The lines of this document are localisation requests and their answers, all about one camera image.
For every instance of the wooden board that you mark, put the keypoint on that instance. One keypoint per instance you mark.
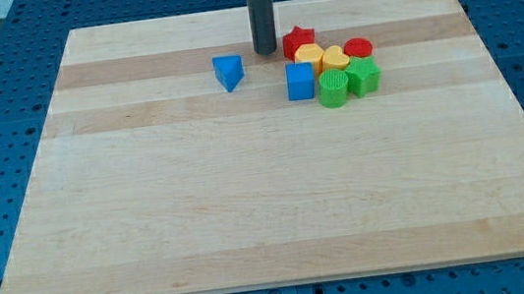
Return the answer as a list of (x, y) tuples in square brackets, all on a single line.
[(151, 178)]

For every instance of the green cylinder block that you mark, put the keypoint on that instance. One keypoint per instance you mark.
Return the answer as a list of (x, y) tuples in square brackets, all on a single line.
[(333, 88)]

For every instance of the red star block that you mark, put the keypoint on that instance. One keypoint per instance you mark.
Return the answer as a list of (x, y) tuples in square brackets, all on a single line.
[(293, 39)]

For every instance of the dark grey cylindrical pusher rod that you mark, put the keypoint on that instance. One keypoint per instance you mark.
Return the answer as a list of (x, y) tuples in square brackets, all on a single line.
[(262, 26)]

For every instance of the yellow hexagon block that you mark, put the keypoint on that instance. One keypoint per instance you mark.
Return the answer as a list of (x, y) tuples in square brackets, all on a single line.
[(310, 53)]

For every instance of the green star block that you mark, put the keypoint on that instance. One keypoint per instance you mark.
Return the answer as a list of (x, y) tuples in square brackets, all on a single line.
[(363, 75)]

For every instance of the red cylinder block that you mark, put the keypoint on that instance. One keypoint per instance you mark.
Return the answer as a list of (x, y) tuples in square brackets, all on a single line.
[(358, 47)]

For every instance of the blue triangle block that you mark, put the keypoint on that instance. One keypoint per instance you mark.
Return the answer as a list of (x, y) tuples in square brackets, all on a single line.
[(228, 70)]

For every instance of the yellow heart block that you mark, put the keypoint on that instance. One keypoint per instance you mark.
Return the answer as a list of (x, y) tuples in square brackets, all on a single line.
[(334, 58)]

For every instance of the blue cube block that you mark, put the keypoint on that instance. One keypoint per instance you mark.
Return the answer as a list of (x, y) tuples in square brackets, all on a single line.
[(300, 81)]

